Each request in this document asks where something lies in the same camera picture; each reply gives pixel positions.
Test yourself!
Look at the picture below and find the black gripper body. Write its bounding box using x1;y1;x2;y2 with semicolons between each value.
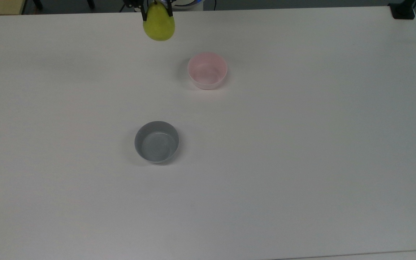
123;0;175;10

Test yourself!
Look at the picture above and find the grey bowl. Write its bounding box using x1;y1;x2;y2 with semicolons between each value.
134;121;180;165

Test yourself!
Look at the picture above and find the green pear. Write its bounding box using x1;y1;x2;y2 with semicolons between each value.
143;1;176;41

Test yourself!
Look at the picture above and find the pink bowl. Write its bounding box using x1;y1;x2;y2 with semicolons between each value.
187;52;228;90

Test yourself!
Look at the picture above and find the black table clamp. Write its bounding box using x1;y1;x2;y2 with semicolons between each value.
388;0;416;20

